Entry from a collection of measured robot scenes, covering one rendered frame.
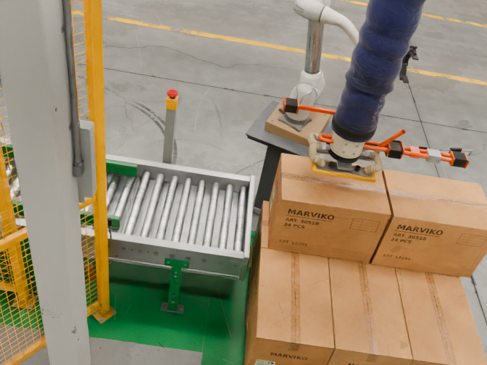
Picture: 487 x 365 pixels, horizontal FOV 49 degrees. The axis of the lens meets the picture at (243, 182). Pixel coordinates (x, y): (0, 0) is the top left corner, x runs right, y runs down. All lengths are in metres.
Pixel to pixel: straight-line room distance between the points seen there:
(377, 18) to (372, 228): 1.17
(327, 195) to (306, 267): 0.44
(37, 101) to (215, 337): 2.16
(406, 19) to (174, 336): 2.15
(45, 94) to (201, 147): 3.16
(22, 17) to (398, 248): 2.35
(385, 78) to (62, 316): 1.71
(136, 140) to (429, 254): 2.58
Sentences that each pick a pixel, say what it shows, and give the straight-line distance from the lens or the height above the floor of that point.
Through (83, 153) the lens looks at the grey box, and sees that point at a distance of 1.81.
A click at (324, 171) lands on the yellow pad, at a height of 1.12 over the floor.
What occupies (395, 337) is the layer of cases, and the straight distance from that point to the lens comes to 2.95.
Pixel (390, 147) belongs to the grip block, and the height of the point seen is 1.25.
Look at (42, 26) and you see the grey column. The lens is 1.41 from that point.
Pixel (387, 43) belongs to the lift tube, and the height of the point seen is 1.85.
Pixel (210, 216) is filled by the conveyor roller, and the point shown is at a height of 0.55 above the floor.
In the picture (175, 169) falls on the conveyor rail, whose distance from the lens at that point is 3.41.
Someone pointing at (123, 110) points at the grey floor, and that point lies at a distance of 4.94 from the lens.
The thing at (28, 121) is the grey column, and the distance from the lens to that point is 1.58.
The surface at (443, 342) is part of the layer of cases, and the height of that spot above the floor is 0.54.
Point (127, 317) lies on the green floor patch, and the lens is 3.38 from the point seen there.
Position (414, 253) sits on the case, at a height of 0.69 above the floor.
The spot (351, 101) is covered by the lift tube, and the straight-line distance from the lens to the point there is 2.60.
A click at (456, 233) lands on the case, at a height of 0.88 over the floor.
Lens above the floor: 2.81
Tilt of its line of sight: 41 degrees down
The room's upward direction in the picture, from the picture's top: 11 degrees clockwise
